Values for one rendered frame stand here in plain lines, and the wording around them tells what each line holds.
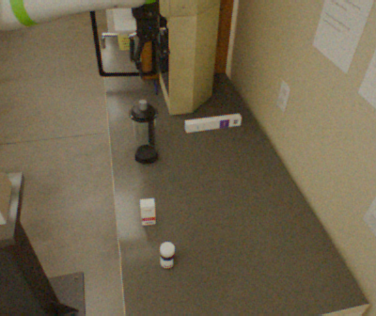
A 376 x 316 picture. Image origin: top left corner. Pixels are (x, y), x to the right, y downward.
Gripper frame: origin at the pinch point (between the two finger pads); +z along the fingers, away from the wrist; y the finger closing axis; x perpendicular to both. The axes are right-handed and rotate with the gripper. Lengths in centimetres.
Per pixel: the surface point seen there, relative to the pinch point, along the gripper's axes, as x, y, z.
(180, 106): -12.1, -15.8, 33.0
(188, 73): -13.1, -20.5, 16.2
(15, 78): -254, 89, 147
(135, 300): 70, 29, 27
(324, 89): 39, -48, -4
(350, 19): 38, -50, -27
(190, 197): 40, 0, 31
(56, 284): 9, 70, 122
